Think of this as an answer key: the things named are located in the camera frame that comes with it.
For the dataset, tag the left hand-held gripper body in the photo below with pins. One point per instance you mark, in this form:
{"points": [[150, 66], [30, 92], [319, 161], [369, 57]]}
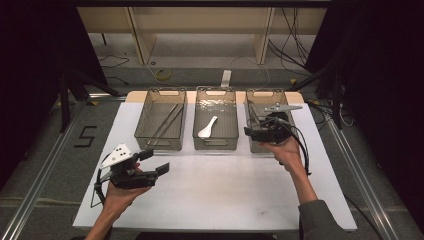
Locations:
{"points": [[116, 156]]}

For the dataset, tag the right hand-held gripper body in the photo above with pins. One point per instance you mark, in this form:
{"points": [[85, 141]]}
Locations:
{"points": [[271, 131]]}

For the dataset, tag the smoky clear plastic bin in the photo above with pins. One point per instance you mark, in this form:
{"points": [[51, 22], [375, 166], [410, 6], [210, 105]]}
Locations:
{"points": [[161, 120], [263, 100], [215, 110]]}

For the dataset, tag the metal chopstick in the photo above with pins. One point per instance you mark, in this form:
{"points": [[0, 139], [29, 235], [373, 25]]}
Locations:
{"points": [[163, 124], [170, 125]]}

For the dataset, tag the white ceramic spoon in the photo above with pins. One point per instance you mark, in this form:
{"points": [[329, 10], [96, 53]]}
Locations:
{"points": [[205, 132]]}

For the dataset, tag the person's right hand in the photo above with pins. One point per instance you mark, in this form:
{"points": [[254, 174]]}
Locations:
{"points": [[288, 153]]}

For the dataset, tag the person's left hand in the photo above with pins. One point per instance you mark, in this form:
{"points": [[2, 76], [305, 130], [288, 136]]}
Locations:
{"points": [[118, 200]]}

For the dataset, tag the white table board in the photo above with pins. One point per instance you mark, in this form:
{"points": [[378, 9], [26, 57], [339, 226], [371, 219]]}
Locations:
{"points": [[216, 186]]}

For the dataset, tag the wooden table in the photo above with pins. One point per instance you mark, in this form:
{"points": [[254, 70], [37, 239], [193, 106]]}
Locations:
{"points": [[135, 97]]}

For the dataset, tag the white power strip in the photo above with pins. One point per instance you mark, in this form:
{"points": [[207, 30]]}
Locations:
{"points": [[226, 78]]}

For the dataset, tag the black metal stand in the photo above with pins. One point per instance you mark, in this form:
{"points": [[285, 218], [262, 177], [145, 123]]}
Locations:
{"points": [[64, 100], [336, 100]]}

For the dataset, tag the grey sleeve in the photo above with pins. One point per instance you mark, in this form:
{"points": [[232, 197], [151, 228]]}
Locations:
{"points": [[320, 223]]}

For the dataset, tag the black curtain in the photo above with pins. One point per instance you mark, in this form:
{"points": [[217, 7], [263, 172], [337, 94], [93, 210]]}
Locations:
{"points": [[386, 100], [30, 83]]}

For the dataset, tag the cream wooden shelf unit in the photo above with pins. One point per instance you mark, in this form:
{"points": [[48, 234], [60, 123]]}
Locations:
{"points": [[200, 20]]}

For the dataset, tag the metal floor rail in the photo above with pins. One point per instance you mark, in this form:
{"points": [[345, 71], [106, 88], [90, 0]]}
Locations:
{"points": [[40, 183], [360, 176]]}

